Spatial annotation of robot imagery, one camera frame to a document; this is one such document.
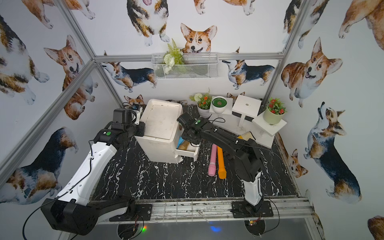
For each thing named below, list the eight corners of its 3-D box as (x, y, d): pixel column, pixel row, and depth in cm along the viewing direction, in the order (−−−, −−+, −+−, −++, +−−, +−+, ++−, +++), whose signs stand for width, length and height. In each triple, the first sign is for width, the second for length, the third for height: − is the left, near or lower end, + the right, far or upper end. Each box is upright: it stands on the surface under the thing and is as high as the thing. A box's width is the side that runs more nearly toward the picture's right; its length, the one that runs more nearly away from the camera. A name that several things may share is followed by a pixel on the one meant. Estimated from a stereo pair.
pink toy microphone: (207, 175, 88) (207, 173, 85) (211, 146, 100) (211, 143, 97) (215, 176, 87) (215, 174, 85) (217, 146, 100) (218, 144, 97)
